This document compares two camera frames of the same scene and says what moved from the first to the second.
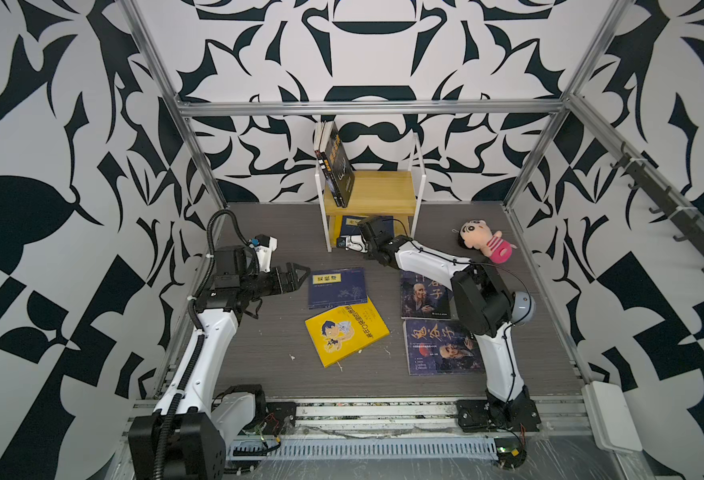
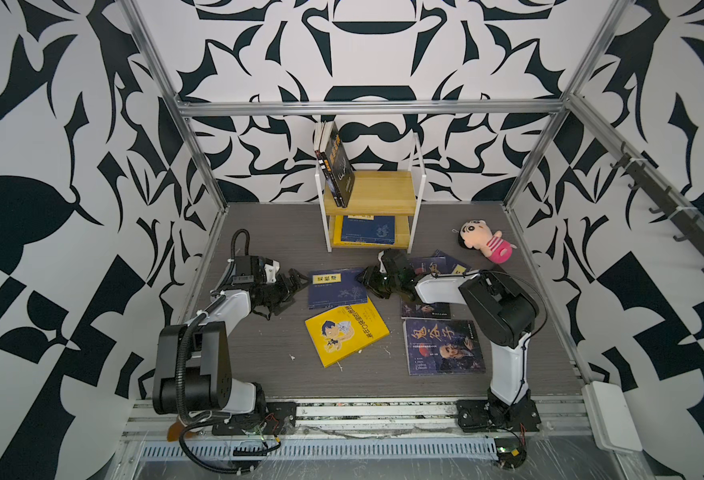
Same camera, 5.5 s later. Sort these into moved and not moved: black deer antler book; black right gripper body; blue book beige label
Moved: blue book beige label; black right gripper body
Not moved: black deer antler book
